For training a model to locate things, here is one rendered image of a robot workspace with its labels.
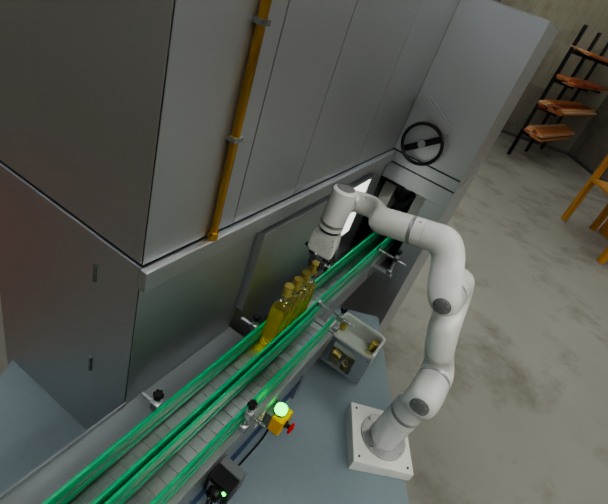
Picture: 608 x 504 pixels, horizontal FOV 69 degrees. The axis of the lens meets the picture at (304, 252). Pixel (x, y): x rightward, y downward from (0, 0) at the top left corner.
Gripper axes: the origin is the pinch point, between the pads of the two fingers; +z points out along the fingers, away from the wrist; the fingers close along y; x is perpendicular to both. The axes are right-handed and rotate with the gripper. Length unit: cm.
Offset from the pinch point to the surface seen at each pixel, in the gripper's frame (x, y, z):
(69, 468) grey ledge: -90, -9, 29
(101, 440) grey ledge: -81, -9, 29
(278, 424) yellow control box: -38, 22, 36
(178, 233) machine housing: -60, -14, -28
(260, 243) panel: -22.9, -12.1, -10.6
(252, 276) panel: -22.8, -11.5, 3.0
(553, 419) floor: 188, 157, 135
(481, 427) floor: 133, 110, 135
